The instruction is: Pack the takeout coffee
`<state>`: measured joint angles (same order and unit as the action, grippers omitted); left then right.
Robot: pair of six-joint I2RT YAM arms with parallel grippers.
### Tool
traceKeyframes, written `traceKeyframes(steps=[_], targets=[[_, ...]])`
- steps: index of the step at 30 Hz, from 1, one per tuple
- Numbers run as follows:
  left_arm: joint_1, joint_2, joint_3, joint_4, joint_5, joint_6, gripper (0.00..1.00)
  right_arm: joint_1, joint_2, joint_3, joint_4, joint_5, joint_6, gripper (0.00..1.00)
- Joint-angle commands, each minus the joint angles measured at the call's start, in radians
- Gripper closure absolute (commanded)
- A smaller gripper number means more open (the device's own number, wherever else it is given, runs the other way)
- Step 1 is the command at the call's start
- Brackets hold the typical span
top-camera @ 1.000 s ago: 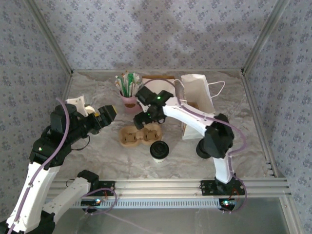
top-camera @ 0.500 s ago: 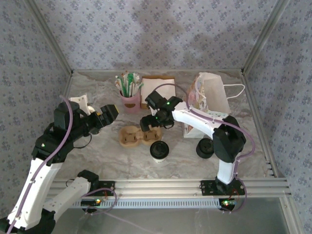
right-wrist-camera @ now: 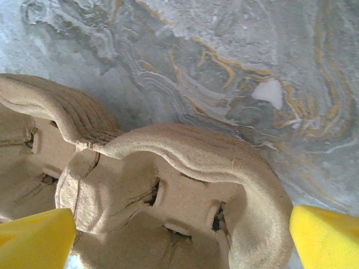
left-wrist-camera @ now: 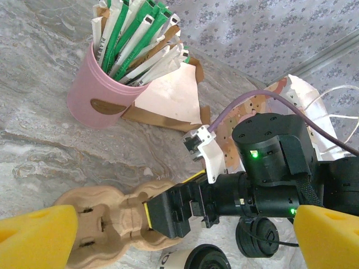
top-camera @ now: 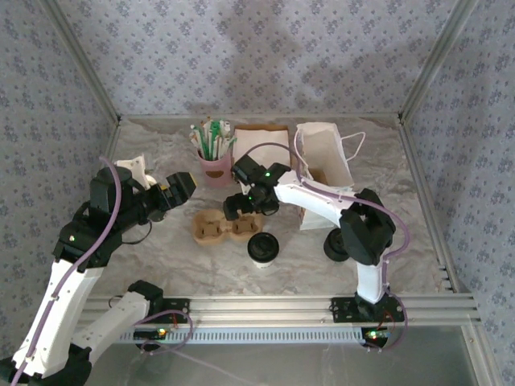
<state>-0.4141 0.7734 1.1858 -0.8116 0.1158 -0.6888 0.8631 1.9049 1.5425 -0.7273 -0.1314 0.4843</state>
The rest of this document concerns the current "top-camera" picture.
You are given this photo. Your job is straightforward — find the white paper wrapped straw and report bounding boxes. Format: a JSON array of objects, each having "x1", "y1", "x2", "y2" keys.
[{"x1": 189, "y1": 123, "x2": 208, "y2": 158}]

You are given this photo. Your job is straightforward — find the white napkin stack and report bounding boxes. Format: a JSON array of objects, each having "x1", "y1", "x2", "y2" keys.
[{"x1": 234, "y1": 128, "x2": 290, "y2": 170}]

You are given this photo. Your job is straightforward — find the green and white wrapped straw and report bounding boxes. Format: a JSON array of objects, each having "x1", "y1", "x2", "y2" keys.
[{"x1": 203, "y1": 119, "x2": 223, "y2": 160}]

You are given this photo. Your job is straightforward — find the grey slotted cable duct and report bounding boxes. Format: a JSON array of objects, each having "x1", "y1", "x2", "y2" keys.
[{"x1": 116, "y1": 327, "x2": 365, "y2": 346}]

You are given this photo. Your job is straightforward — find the aluminium right corner post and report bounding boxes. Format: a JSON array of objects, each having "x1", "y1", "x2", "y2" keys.
[{"x1": 400, "y1": 0, "x2": 482, "y2": 121}]

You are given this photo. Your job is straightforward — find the right small circuit board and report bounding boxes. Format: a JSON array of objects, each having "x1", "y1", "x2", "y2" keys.
[{"x1": 363, "y1": 328, "x2": 393, "y2": 343}]

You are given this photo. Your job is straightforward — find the stack of black cup lids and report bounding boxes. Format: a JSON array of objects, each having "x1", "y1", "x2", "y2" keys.
[{"x1": 323, "y1": 228, "x2": 355, "y2": 263}]

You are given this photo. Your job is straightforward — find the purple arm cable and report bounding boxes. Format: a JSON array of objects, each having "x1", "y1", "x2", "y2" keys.
[
  {"x1": 241, "y1": 142, "x2": 414, "y2": 355},
  {"x1": 7, "y1": 156, "x2": 194, "y2": 386}
]

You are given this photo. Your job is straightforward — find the pink straw holder cup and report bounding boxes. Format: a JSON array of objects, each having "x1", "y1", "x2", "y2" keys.
[{"x1": 196, "y1": 150, "x2": 234, "y2": 188}]

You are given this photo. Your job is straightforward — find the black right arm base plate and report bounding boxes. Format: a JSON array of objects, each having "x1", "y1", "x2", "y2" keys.
[{"x1": 330, "y1": 296, "x2": 406, "y2": 323}]

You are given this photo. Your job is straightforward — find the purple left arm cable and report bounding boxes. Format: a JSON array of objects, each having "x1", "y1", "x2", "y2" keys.
[{"x1": 7, "y1": 156, "x2": 194, "y2": 386}]

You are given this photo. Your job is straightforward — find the brown pulp cup carrier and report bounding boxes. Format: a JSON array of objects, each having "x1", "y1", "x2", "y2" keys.
[{"x1": 192, "y1": 211, "x2": 265, "y2": 247}]

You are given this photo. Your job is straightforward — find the black cup lid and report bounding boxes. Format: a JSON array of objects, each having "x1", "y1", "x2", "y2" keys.
[{"x1": 247, "y1": 232, "x2": 281, "y2": 261}]

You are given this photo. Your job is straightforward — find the stack of napkins in box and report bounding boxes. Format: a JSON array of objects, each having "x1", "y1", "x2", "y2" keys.
[{"x1": 233, "y1": 125, "x2": 291, "y2": 182}]

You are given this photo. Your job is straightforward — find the aluminium corner post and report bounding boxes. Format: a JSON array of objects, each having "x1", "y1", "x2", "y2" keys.
[
  {"x1": 400, "y1": 0, "x2": 482, "y2": 121},
  {"x1": 42, "y1": 0, "x2": 122, "y2": 124}
]

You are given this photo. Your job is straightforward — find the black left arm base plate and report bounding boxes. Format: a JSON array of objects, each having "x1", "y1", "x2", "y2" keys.
[{"x1": 156, "y1": 298, "x2": 191, "y2": 325}]

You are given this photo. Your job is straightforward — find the white printed paper gift bag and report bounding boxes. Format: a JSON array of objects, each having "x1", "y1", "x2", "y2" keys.
[{"x1": 293, "y1": 122, "x2": 367, "y2": 231}]

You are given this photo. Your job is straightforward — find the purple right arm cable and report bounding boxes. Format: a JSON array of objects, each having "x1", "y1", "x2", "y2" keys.
[{"x1": 241, "y1": 142, "x2": 414, "y2": 355}]

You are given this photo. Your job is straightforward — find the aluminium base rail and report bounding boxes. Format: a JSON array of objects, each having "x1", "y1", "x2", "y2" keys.
[{"x1": 76, "y1": 294, "x2": 482, "y2": 327}]

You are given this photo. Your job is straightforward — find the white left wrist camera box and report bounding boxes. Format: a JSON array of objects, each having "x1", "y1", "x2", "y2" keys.
[{"x1": 114, "y1": 154, "x2": 157, "y2": 189}]

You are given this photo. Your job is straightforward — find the aluminium left corner post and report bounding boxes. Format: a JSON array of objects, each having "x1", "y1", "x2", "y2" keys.
[{"x1": 42, "y1": 0, "x2": 122, "y2": 124}]

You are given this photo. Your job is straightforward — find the aluminium right side rail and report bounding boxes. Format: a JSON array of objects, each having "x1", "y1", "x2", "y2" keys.
[{"x1": 398, "y1": 114, "x2": 464, "y2": 297}]

